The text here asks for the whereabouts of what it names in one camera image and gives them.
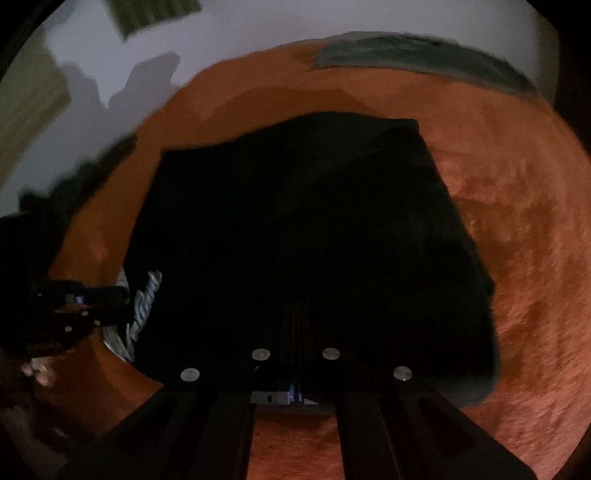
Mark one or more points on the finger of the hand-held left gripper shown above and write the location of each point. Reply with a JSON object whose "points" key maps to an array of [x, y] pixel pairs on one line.
{"points": [[108, 295], [87, 323]]}

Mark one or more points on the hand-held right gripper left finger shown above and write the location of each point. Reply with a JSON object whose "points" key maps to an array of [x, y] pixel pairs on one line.
{"points": [[277, 374]]}

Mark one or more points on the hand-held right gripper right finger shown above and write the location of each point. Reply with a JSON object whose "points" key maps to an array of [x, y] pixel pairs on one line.
{"points": [[314, 374]]}

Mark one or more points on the black garment white print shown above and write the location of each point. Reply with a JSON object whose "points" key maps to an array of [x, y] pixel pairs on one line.
{"points": [[300, 230]]}

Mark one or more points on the person's left hand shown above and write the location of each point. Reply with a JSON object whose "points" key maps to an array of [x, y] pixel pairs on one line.
{"points": [[39, 371]]}

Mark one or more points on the person's grey clothing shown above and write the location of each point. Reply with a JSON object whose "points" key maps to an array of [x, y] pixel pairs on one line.
{"points": [[37, 443]]}

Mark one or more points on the beige striped curtain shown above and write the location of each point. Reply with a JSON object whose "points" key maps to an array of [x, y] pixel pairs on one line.
{"points": [[27, 106]]}

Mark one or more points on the orange fuzzy blanket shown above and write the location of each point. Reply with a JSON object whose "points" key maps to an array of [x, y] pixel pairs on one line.
{"points": [[517, 207]]}

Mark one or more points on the grey-green folded cloth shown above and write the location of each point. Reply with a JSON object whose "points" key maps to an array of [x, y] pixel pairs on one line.
{"points": [[415, 55]]}

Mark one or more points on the slatted wall vent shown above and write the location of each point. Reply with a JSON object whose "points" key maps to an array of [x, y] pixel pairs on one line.
{"points": [[152, 14]]}

